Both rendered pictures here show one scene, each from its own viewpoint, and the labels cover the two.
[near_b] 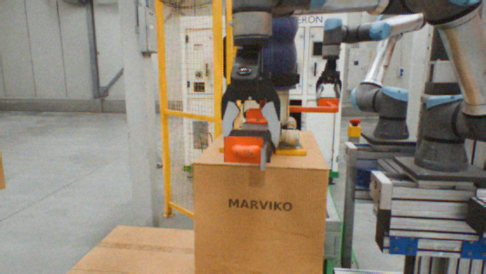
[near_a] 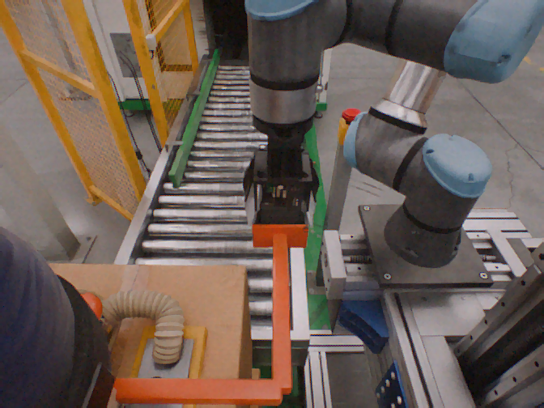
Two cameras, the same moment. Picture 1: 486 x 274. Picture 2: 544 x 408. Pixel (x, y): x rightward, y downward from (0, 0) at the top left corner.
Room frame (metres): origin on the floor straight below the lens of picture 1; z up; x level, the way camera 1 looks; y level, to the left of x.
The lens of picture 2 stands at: (1.13, -0.33, 1.60)
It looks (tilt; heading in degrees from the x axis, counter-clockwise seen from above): 44 degrees down; 353
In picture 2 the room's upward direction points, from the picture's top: straight up
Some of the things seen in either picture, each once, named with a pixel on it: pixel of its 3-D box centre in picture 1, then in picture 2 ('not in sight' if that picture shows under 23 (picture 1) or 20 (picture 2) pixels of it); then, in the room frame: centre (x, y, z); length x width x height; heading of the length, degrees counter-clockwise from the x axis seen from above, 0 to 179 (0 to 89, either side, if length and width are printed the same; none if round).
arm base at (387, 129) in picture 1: (391, 126); (427, 223); (1.56, -0.71, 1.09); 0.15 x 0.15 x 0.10
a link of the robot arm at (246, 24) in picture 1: (250, 28); not in sight; (0.66, -0.02, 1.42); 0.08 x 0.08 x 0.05
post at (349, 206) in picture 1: (350, 199); (332, 221); (2.11, -0.73, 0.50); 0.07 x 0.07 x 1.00; 82
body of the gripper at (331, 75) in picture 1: (330, 70); (282, 158); (1.47, -0.39, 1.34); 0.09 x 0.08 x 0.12; 172
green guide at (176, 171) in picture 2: not in sight; (195, 99); (3.16, -0.10, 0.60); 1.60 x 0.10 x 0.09; 172
